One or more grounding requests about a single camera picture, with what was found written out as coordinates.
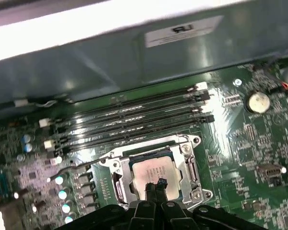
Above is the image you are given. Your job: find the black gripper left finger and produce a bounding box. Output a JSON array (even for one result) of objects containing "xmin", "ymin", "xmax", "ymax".
[{"xmin": 60, "ymin": 182, "xmax": 160, "ymax": 230}]

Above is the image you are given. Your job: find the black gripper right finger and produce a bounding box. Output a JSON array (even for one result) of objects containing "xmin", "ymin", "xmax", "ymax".
[{"xmin": 156, "ymin": 177, "xmax": 269, "ymax": 230}]

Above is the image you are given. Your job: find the metal socket cover frame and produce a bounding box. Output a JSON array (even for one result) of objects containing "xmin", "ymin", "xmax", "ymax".
[{"xmin": 114, "ymin": 143, "xmax": 197, "ymax": 204}]

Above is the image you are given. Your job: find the silver square CPU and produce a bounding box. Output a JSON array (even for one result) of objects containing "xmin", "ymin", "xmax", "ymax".
[{"xmin": 131, "ymin": 155, "xmax": 183, "ymax": 201}]

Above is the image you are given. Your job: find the thin wire locking lever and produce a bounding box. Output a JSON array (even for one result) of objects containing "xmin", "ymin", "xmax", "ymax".
[{"xmin": 48, "ymin": 154, "xmax": 113, "ymax": 183}]

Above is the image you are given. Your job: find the CPU socket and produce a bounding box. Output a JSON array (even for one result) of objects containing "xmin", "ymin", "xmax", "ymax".
[{"xmin": 98, "ymin": 134, "xmax": 213, "ymax": 207}]

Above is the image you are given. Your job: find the RAM slot with black clips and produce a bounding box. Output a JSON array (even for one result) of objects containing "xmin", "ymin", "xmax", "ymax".
[
  {"xmin": 48, "ymin": 91, "xmax": 211, "ymax": 139},
  {"xmin": 54, "ymin": 114, "xmax": 216, "ymax": 160}
]

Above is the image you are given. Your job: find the green motherboard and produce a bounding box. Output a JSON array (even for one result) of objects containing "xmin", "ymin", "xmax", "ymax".
[{"xmin": 0, "ymin": 57, "xmax": 288, "ymax": 230}]

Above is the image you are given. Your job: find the RAM slot with white clips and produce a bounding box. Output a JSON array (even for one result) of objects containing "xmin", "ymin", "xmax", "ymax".
[
  {"xmin": 43, "ymin": 105, "xmax": 204, "ymax": 150},
  {"xmin": 38, "ymin": 81, "xmax": 209, "ymax": 128}
]

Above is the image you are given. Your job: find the silver board connector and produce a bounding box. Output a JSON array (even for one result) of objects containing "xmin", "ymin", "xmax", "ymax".
[{"xmin": 258, "ymin": 164, "xmax": 283, "ymax": 185}]

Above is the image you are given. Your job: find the round coin battery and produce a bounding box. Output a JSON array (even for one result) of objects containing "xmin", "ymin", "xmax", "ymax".
[{"xmin": 247, "ymin": 90, "xmax": 271, "ymax": 114}]

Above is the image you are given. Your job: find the black open PC case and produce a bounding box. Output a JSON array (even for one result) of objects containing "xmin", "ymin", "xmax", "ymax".
[{"xmin": 0, "ymin": 0, "xmax": 288, "ymax": 113}]

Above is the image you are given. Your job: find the white case label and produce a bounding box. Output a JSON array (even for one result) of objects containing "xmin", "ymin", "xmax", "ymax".
[{"xmin": 144, "ymin": 15, "xmax": 225, "ymax": 48}]

